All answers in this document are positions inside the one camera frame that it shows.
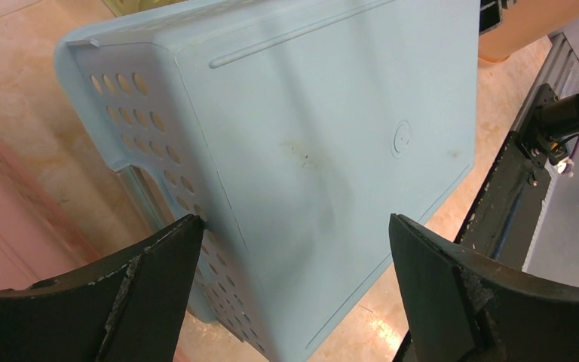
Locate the green plastic basket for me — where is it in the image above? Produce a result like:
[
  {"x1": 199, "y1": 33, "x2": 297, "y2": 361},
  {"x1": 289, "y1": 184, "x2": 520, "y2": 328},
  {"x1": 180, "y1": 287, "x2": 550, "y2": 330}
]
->
[{"x1": 103, "y1": 0, "x2": 184, "y2": 17}]

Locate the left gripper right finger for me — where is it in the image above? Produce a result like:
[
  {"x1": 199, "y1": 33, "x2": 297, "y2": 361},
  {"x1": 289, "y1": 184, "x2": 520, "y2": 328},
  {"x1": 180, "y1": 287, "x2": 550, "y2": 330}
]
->
[{"x1": 389, "y1": 214, "x2": 579, "y2": 361}]

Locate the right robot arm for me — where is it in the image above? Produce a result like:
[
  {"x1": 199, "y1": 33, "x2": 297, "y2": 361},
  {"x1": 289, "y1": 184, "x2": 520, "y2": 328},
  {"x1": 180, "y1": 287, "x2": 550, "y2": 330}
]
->
[{"x1": 478, "y1": 1, "x2": 579, "y2": 167}]

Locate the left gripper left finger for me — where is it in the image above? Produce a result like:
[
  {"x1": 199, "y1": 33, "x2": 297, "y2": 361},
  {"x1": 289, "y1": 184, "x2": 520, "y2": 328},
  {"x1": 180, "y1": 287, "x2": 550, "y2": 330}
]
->
[{"x1": 0, "y1": 214, "x2": 204, "y2": 361}]

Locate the orange capybara bucket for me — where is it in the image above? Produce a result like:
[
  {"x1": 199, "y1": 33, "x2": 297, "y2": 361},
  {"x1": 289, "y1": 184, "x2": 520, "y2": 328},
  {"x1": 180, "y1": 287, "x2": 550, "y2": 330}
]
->
[{"x1": 478, "y1": 0, "x2": 579, "y2": 68}]

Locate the pink plastic basket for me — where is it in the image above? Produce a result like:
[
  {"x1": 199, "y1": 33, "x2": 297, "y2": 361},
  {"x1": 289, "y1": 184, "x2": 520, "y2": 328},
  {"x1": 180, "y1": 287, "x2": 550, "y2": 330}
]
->
[{"x1": 0, "y1": 139, "x2": 100, "y2": 290}]

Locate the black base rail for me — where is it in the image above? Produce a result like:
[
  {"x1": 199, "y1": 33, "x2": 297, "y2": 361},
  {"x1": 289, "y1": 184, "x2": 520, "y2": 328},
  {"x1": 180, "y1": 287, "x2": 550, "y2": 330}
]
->
[{"x1": 391, "y1": 32, "x2": 579, "y2": 362}]

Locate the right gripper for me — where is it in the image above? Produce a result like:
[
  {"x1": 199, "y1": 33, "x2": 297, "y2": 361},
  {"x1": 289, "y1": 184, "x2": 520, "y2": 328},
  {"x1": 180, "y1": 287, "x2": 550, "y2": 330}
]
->
[{"x1": 479, "y1": 0, "x2": 517, "y2": 34}]

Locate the blue basket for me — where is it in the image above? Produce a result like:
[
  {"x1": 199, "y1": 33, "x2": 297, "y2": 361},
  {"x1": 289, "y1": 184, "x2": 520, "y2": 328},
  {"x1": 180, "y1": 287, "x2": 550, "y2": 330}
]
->
[{"x1": 54, "y1": 1, "x2": 479, "y2": 361}]

